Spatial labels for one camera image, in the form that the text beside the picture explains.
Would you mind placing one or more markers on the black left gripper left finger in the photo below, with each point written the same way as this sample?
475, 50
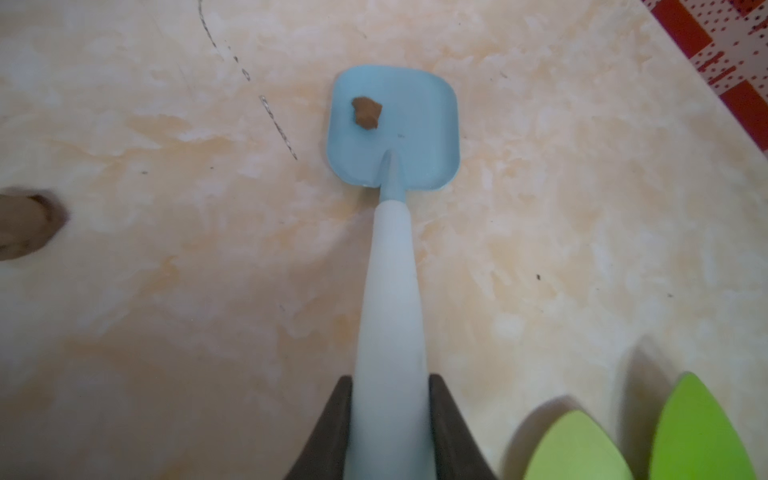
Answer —
324, 454

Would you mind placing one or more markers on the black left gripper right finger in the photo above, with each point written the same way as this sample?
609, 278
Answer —
457, 455

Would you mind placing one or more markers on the light blue hand trowel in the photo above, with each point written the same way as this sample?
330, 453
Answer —
416, 147

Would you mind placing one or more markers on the soil lump on blue trowel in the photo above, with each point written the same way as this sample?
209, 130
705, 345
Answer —
366, 112

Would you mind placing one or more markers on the light green trowel wooden handle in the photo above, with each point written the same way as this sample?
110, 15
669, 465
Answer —
576, 447

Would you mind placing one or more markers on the green trowel yellow handle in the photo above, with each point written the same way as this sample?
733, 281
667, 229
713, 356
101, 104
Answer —
694, 438

